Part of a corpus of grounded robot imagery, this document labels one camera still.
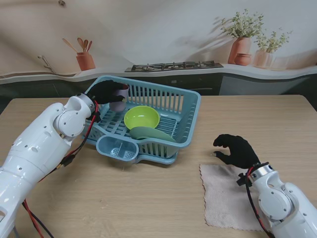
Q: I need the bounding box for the pale green plate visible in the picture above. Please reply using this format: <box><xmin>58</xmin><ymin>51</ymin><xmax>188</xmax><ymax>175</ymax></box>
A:
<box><xmin>129</xmin><ymin>126</ymin><xmax>177</xmax><ymax>157</ymax></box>

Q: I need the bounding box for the red black right arm cable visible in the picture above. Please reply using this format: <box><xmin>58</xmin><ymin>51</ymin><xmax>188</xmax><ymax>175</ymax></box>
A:
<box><xmin>245</xmin><ymin>167</ymin><xmax>274</xmax><ymax>238</ymax></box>

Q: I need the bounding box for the blue plastic dish rack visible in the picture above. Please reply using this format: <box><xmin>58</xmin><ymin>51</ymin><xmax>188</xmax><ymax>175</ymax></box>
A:
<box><xmin>80</xmin><ymin>75</ymin><xmax>202</xmax><ymax>161</ymax></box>

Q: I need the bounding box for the red black arm cable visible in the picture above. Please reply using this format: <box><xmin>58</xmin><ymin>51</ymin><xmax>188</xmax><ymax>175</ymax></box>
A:
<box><xmin>21</xmin><ymin>100</ymin><xmax>100</xmax><ymax>238</ymax></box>
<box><xmin>245</xmin><ymin>167</ymin><xmax>274</xmax><ymax>238</ymax></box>

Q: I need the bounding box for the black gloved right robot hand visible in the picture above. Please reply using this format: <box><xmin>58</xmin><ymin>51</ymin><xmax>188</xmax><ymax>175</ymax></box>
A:
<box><xmin>212</xmin><ymin>134</ymin><xmax>261</xmax><ymax>170</ymax></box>

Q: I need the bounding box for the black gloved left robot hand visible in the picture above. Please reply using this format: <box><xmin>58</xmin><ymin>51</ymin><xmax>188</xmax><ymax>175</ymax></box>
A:
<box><xmin>85</xmin><ymin>80</ymin><xmax>127</xmax><ymax>105</ymax></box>

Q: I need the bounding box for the printed kitchen backdrop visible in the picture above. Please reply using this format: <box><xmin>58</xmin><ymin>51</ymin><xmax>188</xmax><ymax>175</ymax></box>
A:
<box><xmin>0</xmin><ymin>0</ymin><xmax>317</xmax><ymax>115</ymax></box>

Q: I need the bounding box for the red black left arm cable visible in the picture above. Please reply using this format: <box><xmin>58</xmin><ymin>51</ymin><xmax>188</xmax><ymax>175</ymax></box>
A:
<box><xmin>21</xmin><ymin>100</ymin><xmax>100</xmax><ymax>238</ymax></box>

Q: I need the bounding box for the beige wiping cloth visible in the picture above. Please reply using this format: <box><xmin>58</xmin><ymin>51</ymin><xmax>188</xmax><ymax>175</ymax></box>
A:
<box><xmin>199</xmin><ymin>163</ymin><xmax>265</xmax><ymax>231</ymax></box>

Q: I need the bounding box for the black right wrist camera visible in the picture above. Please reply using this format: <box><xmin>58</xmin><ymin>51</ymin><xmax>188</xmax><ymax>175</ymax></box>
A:
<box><xmin>237</xmin><ymin>173</ymin><xmax>252</xmax><ymax>187</ymax></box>

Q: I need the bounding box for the purple plastic cup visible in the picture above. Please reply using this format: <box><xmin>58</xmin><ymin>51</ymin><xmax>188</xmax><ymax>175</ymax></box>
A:
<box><xmin>108</xmin><ymin>84</ymin><xmax>129</xmax><ymax>113</ymax></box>

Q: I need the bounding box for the lime green bowl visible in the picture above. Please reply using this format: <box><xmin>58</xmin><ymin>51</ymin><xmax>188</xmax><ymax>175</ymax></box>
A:
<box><xmin>123</xmin><ymin>106</ymin><xmax>160</xmax><ymax>130</ymax></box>

